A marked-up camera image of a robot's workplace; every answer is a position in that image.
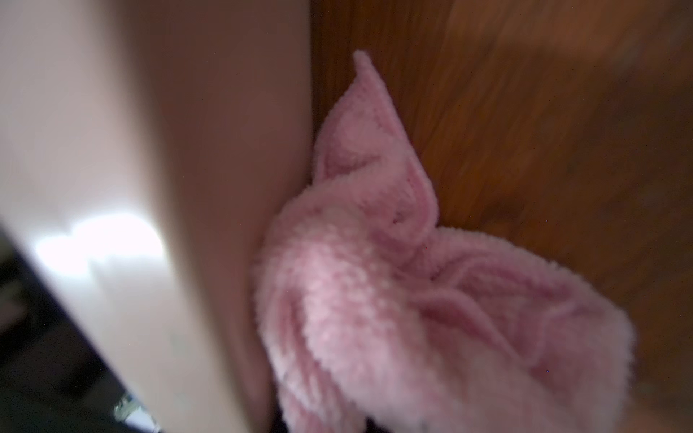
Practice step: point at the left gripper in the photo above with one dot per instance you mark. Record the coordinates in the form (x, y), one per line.
(52, 380)

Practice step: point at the pink eyeglass case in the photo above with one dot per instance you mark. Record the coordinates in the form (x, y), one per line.
(145, 146)

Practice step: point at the pink microfibre cloth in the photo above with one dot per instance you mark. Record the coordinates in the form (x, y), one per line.
(373, 313)

